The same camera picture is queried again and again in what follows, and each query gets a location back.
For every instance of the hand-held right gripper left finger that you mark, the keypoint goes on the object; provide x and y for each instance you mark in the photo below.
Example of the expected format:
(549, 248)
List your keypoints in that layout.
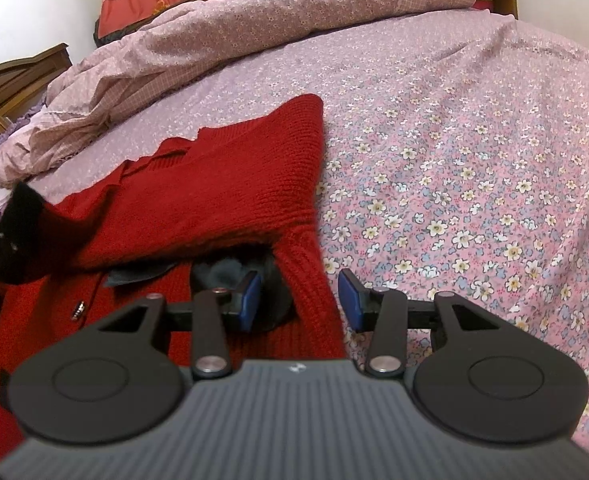
(251, 302)

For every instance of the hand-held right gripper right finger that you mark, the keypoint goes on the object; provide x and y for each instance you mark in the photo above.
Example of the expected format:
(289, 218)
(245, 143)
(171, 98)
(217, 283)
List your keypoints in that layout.
(349, 300)

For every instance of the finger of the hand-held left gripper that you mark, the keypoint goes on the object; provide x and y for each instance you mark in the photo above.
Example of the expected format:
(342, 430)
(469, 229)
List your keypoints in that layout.
(22, 230)

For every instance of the red knitted sweater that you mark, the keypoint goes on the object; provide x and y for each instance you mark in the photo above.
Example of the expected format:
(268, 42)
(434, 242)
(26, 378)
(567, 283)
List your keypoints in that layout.
(199, 200)

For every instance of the lilac ruffled pillow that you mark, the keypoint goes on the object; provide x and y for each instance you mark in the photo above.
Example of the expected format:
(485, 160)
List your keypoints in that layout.
(4, 140)

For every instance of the dark wooden cabinet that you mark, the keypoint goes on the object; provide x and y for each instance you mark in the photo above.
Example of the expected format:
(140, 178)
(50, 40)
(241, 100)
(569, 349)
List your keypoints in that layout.
(4, 80)

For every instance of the pink floral bed sheet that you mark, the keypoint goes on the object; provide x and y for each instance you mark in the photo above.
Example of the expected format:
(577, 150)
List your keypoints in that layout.
(449, 160)

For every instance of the pink and cream curtain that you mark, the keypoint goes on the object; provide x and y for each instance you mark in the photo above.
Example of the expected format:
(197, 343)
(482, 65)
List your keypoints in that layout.
(124, 5)

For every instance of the small orange toy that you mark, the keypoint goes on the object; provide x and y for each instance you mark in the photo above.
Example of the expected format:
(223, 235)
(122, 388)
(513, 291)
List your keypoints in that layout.
(159, 6)

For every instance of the pink floral quilt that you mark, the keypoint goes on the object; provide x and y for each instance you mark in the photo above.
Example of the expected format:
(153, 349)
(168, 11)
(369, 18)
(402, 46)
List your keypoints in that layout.
(274, 15)

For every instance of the small pink item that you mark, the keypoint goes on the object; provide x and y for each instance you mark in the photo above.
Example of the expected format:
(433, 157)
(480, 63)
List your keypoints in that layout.
(484, 2)

